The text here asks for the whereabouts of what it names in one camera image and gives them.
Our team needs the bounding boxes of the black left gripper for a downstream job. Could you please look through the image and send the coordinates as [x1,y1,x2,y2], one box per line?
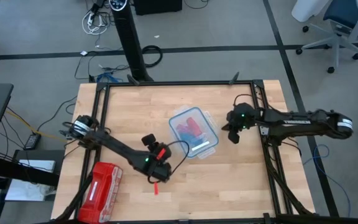
[140,133,173,184]

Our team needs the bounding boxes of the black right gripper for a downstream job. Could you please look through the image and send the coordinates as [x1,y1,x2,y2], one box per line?
[221,102,263,145]

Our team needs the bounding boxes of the clear zip plastic bag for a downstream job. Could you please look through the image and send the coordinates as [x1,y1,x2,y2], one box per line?
[173,115,213,147]

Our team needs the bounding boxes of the red bandage roll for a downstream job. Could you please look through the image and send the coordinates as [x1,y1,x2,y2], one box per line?
[186,116,203,137]

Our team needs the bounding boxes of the blue bandage strip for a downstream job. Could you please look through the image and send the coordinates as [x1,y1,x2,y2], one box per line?
[175,123,205,144]

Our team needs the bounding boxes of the clear plastic container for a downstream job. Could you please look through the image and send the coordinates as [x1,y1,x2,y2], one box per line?
[168,105,220,160]

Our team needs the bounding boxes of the red first aid kit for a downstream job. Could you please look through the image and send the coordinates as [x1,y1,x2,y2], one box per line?
[78,161,124,224]

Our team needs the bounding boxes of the white flat device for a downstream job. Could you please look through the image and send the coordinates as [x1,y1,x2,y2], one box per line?
[4,149,65,202]

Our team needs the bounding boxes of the black power adapter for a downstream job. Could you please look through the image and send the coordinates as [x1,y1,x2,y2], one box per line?
[23,133,42,151]

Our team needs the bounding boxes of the black tower fan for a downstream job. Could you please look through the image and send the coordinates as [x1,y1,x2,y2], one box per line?
[108,0,154,83]

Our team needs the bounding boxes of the black box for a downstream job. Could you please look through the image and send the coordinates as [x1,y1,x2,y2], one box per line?
[133,0,183,16]

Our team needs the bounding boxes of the white bin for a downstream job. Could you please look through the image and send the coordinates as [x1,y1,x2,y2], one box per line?
[291,0,331,22]

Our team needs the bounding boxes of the grey office chair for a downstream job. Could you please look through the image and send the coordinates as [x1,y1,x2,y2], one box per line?
[295,0,358,74]

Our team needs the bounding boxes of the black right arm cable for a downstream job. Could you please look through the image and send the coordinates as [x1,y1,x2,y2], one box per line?
[233,93,262,108]

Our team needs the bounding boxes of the blue floor cable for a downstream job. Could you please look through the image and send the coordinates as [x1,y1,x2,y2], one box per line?
[303,144,352,218]

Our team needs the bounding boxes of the black cable coil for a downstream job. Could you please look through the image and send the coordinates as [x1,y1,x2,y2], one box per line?
[141,45,163,68]

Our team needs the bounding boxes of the blue cable bundle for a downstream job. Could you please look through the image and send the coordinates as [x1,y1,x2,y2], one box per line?
[96,72,122,83]

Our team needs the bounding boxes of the white cable bundle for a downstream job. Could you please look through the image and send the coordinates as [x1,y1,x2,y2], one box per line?
[81,9,110,35]

